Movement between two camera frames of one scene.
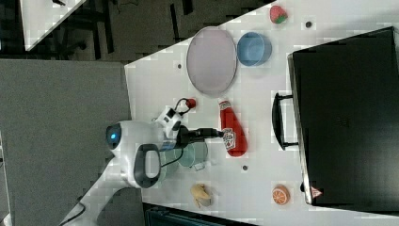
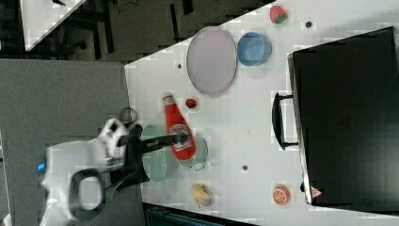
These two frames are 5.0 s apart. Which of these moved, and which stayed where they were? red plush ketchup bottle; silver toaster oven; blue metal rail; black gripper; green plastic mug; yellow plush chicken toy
Moved: red plush ketchup bottle; black gripper
Stayed: blue metal rail; green plastic mug; yellow plush chicken toy; silver toaster oven
